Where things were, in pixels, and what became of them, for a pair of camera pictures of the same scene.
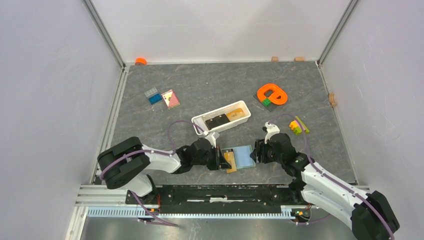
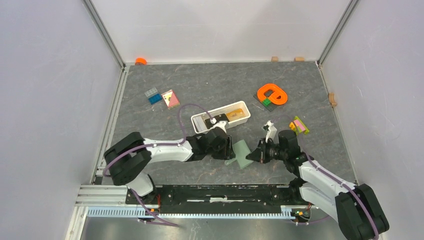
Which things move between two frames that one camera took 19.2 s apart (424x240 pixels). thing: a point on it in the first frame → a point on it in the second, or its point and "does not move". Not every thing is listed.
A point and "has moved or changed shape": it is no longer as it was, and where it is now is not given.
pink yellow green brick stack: [297, 126] does not move
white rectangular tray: [229, 115] does not move
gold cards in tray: [235, 114] does not move
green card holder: [243, 159] has moved or changed shape
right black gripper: [260, 146] does not move
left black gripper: [219, 162] → [228, 152]
